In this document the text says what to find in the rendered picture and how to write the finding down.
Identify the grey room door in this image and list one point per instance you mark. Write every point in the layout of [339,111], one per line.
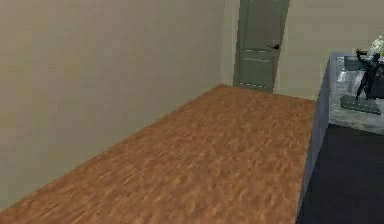
[258,50]

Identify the grey cabinet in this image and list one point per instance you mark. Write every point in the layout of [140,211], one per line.
[346,160]

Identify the pale green vase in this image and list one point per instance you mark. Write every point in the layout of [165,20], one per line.
[378,45]

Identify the black figure statue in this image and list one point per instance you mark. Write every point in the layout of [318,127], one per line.
[365,86]

